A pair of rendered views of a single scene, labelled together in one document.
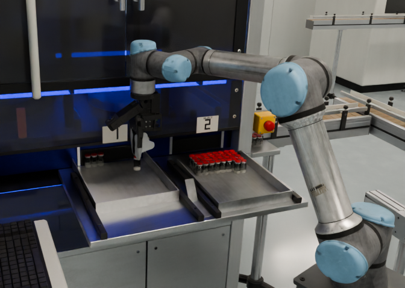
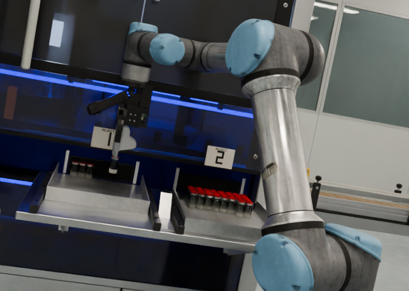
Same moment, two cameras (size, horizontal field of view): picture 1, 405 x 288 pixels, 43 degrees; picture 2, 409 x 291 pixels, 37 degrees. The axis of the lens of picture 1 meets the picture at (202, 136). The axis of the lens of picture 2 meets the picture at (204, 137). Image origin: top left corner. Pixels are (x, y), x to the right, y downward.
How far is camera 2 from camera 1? 0.60 m
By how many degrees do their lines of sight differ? 21
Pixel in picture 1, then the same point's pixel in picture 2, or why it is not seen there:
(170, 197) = (137, 206)
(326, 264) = (262, 268)
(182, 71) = (171, 50)
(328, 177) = (282, 154)
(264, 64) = not seen: hidden behind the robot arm
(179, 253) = not seen: outside the picture
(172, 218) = (125, 221)
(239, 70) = not seen: hidden behind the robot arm
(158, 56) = (150, 35)
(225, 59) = (223, 47)
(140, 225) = (83, 216)
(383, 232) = (357, 256)
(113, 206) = (66, 196)
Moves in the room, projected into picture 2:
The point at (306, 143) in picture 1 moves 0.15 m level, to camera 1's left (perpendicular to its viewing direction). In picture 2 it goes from (263, 110) to (189, 95)
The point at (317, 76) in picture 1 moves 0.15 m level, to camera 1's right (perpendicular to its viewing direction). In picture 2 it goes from (294, 41) to (372, 53)
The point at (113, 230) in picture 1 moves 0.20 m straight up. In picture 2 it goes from (50, 211) to (64, 127)
